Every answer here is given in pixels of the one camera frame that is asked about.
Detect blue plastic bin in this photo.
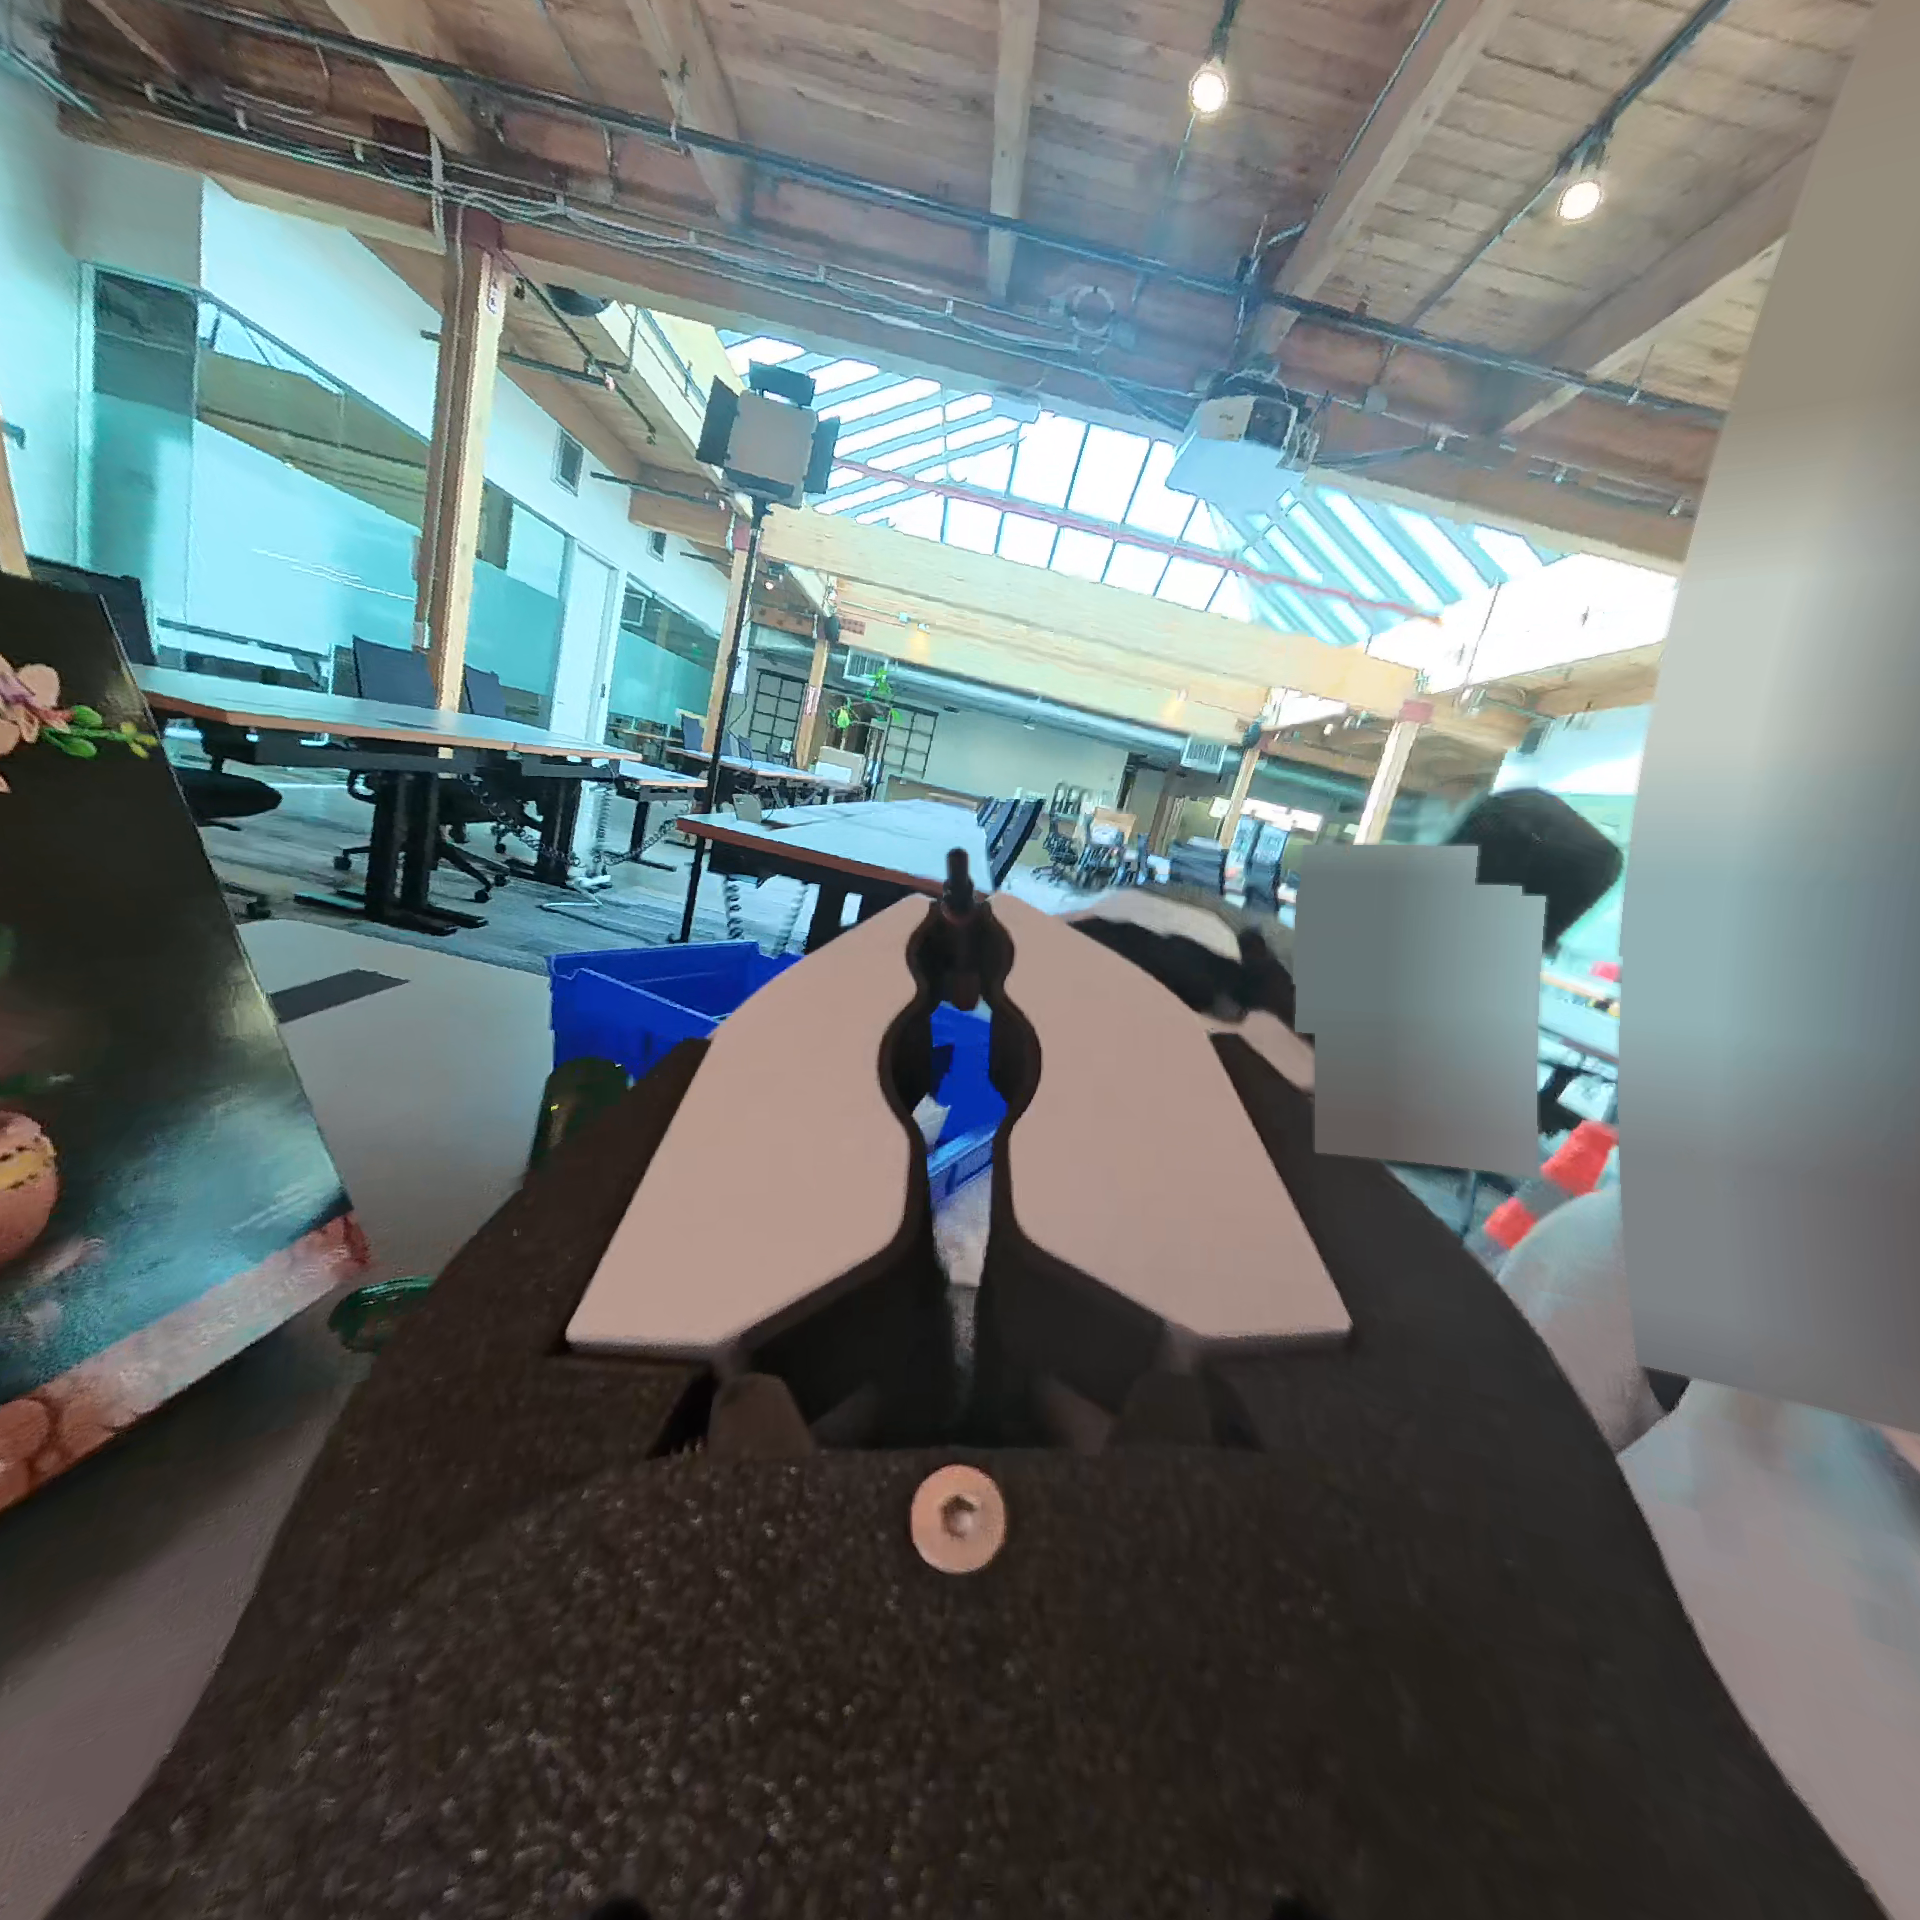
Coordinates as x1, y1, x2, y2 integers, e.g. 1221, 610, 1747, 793
546, 942, 1009, 1202

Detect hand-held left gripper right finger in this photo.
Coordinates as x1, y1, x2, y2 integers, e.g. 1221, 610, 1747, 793
981, 894, 1355, 1379

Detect studio light on stand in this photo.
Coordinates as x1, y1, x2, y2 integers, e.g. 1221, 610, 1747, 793
693, 364, 841, 950

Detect dark brick stem piece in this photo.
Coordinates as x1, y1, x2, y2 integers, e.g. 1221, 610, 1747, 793
929, 845, 999, 1009

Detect grey desk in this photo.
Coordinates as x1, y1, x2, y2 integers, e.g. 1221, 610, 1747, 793
0, 917, 781, 1920

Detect black orchid picture box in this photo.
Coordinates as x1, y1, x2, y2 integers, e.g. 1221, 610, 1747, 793
0, 569, 371, 1510

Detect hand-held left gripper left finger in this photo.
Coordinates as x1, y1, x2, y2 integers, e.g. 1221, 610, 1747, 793
565, 894, 979, 1364

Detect orange safety cone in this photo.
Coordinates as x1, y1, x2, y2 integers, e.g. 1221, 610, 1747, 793
1482, 1115, 1626, 1254

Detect person's light sweatshirt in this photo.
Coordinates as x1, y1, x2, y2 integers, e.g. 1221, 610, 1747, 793
1491, 1184, 1920, 1920

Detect black office chair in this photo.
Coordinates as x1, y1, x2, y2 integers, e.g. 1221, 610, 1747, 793
30, 554, 287, 917
336, 636, 520, 901

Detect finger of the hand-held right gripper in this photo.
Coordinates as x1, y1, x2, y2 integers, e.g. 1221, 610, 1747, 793
1082, 884, 1250, 965
1204, 1004, 1321, 1091

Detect wooden office table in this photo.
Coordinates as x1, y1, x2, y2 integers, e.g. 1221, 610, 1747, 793
673, 793, 1003, 950
131, 660, 710, 936

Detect toy brick potted plant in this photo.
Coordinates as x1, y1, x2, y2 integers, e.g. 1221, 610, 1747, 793
325, 1053, 635, 1355

